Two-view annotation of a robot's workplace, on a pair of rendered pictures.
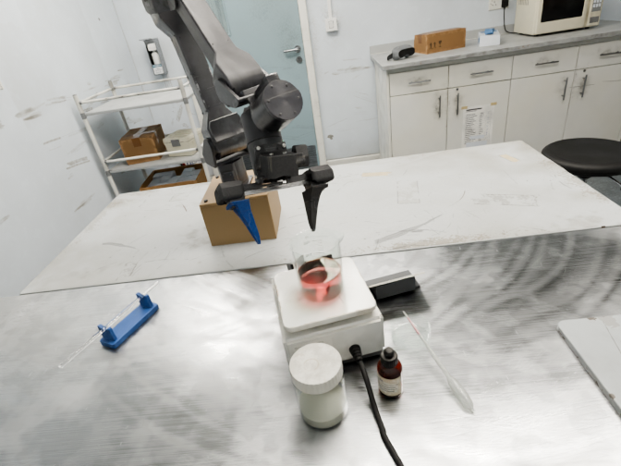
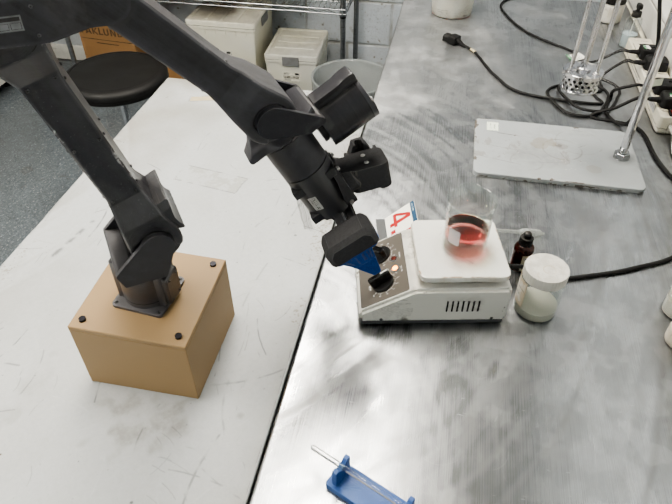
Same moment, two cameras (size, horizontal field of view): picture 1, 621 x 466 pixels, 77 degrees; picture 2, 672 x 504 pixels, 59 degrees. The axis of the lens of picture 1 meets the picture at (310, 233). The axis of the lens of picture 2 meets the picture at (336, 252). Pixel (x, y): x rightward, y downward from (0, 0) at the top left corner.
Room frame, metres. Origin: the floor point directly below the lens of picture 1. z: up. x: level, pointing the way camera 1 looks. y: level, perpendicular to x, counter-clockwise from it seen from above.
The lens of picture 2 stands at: (0.52, 0.62, 1.53)
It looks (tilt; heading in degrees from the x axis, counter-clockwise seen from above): 42 degrees down; 276
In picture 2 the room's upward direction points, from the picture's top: straight up
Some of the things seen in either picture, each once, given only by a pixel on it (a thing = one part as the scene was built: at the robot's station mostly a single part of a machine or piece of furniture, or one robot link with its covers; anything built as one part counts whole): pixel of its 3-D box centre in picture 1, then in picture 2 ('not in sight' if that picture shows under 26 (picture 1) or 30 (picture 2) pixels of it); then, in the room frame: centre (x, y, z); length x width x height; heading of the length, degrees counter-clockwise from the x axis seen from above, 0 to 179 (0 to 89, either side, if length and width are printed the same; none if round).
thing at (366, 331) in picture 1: (321, 303); (435, 272); (0.45, 0.00, 0.94); 0.22 x 0.13 x 0.08; 7
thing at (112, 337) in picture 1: (127, 317); (372, 493); (0.52, 0.32, 0.92); 0.10 x 0.03 x 0.04; 151
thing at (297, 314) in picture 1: (321, 290); (458, 249); (0.42, 0.00, 0.98); 0.12 x 0.12 x 0.01; 7
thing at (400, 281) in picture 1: (390, 278); (397, 228); (0.50, -0.12, 0.92); 0.09 x 0.06 x 0.04; 98
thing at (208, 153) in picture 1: (226, 145); (137, 236); (0.80, 0.14, 1.09); 0.09 x 0.07 x 0.06; 121
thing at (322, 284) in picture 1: (321, 267); (467, 223); (0.41, -0.01, 1.03); 0.07 x 0.06 x 0.08; 93
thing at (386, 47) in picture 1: (481, 32); not in sight; (3.21, -1.53, 0.93); 1.70 x 0.01 x 0.06; 85
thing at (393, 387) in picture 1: (389, 369); (523, 249); (0.31, -0.07, 0.93); 0.03 x 0.03 x 0.07
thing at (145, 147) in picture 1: (165, 152); not in sight; (2.63, 0.87, 0.59); 0.65 x 0.48 x 0.93; 85
